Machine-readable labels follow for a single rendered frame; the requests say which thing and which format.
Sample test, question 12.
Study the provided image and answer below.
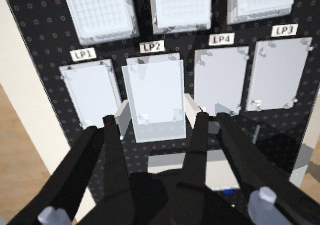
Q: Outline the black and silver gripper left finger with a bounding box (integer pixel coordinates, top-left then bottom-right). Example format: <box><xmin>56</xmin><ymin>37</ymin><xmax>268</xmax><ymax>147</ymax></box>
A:
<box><xmin>6</xmin><ymin>100</ymin><xmax>138</xmax><ymax>225</ymax></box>

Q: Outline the white control panel with coloured buttons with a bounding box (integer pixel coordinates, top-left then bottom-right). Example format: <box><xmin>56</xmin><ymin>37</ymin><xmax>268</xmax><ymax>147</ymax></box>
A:
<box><xmin>148</xmin><ymin>124</ymin><xmax>261</xmax><ymax>194</ymax></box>

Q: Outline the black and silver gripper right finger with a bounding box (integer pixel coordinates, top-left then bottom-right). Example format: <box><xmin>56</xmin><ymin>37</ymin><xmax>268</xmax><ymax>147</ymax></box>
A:
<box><xmin>170</xmin><ymin>93</ymin><xmax>320</xmax><ymax>225</ymax></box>

